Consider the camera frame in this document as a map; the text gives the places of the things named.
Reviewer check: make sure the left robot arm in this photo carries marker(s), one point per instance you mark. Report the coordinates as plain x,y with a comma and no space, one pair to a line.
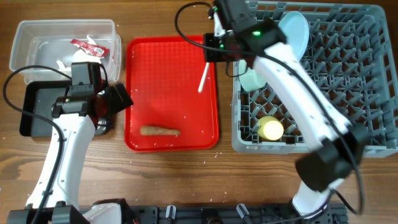
55,197

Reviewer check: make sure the light blue plate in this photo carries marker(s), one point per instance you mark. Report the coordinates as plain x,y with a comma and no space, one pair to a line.
296,28

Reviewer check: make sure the clear plastic storage box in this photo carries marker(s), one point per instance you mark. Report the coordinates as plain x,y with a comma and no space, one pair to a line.
47,43

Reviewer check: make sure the pale green rice bowl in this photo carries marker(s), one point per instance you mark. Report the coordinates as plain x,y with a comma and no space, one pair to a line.
249,79

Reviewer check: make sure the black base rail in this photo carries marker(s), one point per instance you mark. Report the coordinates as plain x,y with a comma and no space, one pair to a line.
217,214

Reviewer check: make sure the yellow plastic cup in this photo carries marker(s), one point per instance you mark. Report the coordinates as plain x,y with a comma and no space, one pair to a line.
270,128

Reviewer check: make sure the red plastic tray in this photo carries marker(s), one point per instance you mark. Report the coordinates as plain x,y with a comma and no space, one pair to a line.
162,78

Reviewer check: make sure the black waste tray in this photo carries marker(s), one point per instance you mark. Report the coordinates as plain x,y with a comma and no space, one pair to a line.
48,112

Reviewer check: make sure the grey dishwasher rack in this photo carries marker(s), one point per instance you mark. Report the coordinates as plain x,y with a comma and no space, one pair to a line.
349,57

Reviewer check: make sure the brown root vegetable stick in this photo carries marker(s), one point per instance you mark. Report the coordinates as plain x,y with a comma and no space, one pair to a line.
158,131

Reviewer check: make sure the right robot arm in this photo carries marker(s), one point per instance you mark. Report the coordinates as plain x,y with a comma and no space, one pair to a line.
336,145

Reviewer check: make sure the white tissue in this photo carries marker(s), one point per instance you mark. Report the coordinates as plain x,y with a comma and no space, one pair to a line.
81,56

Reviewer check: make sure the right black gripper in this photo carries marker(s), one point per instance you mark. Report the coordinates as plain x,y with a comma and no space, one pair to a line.
210,56

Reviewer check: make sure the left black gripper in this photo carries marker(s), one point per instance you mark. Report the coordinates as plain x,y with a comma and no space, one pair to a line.
117,104

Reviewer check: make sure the white plastic spoon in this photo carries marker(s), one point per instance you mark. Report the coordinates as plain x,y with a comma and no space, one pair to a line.
203,77

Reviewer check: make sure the red sauce packet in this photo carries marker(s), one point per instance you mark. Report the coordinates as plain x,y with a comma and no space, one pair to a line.
91,49

